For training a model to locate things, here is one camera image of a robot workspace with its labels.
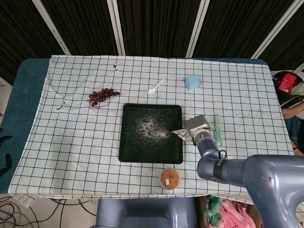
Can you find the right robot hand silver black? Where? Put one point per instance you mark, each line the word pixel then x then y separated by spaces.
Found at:
pixel 198 124

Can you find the red grape bunch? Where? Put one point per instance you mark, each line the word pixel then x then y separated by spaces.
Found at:
pixel 102 95

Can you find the light blue sponge cube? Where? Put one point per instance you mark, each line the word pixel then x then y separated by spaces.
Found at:
pixel 192 82

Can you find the white plastic spoon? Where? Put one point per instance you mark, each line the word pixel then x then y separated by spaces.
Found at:
pixel 151 91

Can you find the white partition post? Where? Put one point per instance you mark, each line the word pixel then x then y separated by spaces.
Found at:
pixel 275 28
pixel 198 26
pixel 51 26
pixel 116 26

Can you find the blue-grey robot torso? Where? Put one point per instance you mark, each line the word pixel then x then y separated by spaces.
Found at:
pixel 147 213

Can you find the red box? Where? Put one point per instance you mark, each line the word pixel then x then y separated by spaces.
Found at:
pixel 287 83

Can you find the checkered white tablecloth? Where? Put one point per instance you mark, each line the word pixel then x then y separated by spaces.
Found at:
pixel 71 142

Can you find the person forearm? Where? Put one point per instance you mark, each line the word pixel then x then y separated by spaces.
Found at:
pixel 293 112

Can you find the light green brush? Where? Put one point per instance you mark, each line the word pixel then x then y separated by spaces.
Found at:
pixel 217 126

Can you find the green and white bag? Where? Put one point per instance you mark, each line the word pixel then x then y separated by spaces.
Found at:
pixel 183 135

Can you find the black baking tray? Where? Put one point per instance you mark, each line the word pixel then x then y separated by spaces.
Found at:
pixel 150 147

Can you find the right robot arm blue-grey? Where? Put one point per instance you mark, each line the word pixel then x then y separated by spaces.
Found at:
pixel 261 175

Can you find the brown cardboard box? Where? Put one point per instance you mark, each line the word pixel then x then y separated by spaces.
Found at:
pixel 201 213

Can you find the left robot hand black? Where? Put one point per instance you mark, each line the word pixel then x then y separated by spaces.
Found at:
pixel 7 161

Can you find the pink cloth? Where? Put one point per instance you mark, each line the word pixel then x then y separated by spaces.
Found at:
pixel 235 213

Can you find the round container brown powder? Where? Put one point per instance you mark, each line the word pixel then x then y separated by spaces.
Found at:
pixel 170 178

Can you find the green mesh item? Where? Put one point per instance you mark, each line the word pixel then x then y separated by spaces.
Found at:
pixel 212 211

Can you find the black bin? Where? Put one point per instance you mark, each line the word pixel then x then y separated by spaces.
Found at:
pixel 285 97

